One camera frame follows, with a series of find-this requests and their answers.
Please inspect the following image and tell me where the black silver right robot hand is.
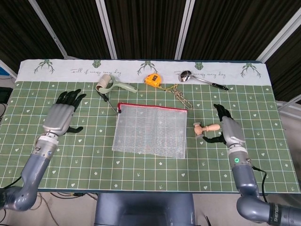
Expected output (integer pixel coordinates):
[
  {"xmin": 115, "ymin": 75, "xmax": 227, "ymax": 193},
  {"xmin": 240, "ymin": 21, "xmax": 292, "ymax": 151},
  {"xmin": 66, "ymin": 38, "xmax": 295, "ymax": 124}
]
[{"xmin": 202, "ymin": 103, "xmax": 246, "ymax": 149}]

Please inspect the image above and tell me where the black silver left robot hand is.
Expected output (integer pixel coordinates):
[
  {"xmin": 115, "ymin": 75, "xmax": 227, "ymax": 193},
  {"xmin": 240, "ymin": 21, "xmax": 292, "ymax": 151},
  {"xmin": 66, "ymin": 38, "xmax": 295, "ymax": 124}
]
[{"xmin": 42, "ymin": 89, "xmax": 87, "ymax": 137}]

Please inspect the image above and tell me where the clear zipper mesh pouch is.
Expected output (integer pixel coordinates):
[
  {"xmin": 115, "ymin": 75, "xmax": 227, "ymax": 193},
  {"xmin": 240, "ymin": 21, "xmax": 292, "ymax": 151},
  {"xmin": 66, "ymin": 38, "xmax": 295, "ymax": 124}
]
[{"xmin": 112, "ymin": 102, "xmax": 189, "ymax": 160}]

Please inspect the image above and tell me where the green grid tablecloth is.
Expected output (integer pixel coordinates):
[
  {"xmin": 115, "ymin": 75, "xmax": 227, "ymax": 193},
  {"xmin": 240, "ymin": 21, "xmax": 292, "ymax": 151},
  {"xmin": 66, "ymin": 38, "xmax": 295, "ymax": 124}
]
[{"xmin": 0, "ymin": 58, "xmax": 301, "ymax": 194}]

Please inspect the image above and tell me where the small wooden mallet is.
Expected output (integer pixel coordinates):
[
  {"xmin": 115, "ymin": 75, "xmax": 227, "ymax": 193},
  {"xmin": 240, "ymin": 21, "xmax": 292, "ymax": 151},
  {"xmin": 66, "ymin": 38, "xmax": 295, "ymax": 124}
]
[{"xmin": 193, "ymin": 121, "xmax": 221, "ymax": 138}]

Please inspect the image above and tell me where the pale green lint roller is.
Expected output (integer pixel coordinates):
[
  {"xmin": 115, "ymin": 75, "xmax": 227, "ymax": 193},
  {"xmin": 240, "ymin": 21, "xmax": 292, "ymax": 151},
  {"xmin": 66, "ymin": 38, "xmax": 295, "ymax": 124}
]
[{"xmin": 95, "ymin": 74, "xmax": 139, "ymax": 94}]

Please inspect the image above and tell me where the yellow tape measure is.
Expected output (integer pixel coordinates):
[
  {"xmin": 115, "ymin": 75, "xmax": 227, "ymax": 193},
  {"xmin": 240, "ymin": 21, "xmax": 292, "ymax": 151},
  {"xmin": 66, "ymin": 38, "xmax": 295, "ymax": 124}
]
[{"xmin": 143, "ymin": 73, "xmax": 163, "ymax": 87}]

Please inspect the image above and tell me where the blue-grey robot torso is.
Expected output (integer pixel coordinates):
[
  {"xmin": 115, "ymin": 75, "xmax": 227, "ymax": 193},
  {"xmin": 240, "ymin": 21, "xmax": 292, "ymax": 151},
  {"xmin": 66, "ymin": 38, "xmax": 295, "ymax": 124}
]
[{"xmin": 94, "ymin": 193, "xmax": 196, "ymax": 226}]

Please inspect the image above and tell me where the black handled screwdriver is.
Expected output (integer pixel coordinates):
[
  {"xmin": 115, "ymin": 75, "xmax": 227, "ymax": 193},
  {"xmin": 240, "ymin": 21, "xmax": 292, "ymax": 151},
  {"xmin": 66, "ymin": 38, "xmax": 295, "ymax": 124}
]
[{"xmin": 98, "ymin": 91, "xmax": 120, "ymax": 114}]

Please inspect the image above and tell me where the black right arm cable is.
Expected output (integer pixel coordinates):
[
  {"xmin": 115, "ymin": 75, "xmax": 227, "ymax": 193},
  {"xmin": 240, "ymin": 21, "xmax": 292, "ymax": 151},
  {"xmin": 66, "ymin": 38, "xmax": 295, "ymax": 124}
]
[{"xmin": 252, "ymin": 165, "xmax": 268, "ymax": 203}]

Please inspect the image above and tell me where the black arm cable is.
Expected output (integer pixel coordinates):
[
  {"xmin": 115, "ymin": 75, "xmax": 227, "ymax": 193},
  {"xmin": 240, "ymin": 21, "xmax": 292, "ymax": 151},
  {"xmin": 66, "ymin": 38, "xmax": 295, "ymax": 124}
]
[
  {"xmin": 0, "ymin": 175, "xmax": 24, "ymax": 189},
  {"xmin": 252, "ymin": 165, "xmax": 268, "ymax": 203}
]

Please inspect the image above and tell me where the metal chain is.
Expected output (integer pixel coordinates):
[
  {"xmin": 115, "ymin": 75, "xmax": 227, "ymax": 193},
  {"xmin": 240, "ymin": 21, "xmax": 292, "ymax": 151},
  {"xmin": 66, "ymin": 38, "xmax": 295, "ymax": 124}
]
[{"xmin": 159, "ymin": 83, "xmax": 195, "ymax": 111}]

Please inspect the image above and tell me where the aluminium partition post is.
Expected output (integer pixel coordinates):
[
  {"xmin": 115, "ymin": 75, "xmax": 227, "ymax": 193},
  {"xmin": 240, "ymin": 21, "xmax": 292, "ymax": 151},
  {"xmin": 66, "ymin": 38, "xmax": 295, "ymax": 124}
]
[
  {"xmin": 256, "ymin": 7, "xmax": 301, "ymax": 64},
  {"xmin": 0, "ymin": 59, "xmax": 18, "ymax": 80},
  {"xmin": 276, "ymin": 96, "xmax": 301, "ymax": 116},
  {"xmin": 28, "ymin": 0, "xmax": 69, "ymax": 59},
  {"xmin": 174, "ymin": 0, "xmax": 196, "ymax": 60},
  {"xmin": 95, "ymin": 0, "xmax": 118, "ymax": 59}
]

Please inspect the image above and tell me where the metal spoon black handle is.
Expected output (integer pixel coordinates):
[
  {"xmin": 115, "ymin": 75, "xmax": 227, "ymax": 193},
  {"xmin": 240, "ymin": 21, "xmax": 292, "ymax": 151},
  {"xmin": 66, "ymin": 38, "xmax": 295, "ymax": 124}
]
[{"xmin": 178, "ymin": 70, "xmax": 230, "ymax": 91}]

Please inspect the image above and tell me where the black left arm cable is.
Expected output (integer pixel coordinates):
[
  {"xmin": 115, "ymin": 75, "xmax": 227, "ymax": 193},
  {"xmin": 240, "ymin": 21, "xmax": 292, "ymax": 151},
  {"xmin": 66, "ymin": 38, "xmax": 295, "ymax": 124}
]
[{"xmin": 0, "ymin": 175, "xmax": 24, "ymax": 189}]

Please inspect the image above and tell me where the beige floor cable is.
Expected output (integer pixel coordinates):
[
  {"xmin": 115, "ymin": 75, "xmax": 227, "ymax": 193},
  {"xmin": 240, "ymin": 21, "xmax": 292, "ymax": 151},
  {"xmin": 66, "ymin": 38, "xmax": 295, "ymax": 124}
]
[{"xmin": 35, "ymin": 193, "xmax": 58, "ymax": 226}]

